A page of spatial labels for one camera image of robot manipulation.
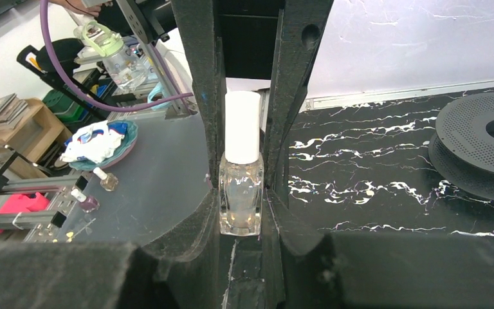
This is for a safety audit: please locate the gold nail polish bottle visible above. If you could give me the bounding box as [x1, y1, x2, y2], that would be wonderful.
[93, 167, 118, 192]

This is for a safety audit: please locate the wooden shelf box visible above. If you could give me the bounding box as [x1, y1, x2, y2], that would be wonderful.
[0, 98, 72, 179]

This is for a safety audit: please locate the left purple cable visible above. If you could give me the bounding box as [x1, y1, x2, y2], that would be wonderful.
[39, 0, 194, 113]

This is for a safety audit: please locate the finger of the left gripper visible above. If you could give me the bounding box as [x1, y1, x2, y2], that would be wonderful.
[264, 1, 333, 189]
[172, 0, 226, 187]

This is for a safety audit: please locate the clear nail polish bottle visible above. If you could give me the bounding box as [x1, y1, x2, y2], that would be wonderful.
[218, 91, 264, 236]

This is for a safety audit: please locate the purple nail polish bottle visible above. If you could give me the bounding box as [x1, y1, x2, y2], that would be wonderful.
[71, 189, 100, 213]

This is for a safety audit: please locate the black chair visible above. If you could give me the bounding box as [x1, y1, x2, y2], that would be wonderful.
[15, 37, 116, 122]

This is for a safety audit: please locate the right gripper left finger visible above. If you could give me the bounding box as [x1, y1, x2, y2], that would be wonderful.
[0, 189, 219, 308]

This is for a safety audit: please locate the clear green-lid water bottle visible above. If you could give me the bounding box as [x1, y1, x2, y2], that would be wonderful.
[73, 21, 149, 92]

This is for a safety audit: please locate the grey round disc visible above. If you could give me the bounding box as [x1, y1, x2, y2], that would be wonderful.
[428, 92, 494, 201]

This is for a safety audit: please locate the red object on rail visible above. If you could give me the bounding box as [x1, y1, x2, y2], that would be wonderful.
[0, 192, 50, 233]

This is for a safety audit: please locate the teal plate with cloth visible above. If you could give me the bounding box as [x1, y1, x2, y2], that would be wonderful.
[59, 120, 139, 171]

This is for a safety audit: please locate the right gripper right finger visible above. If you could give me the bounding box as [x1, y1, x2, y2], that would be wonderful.
[262, 190, 494, 308]

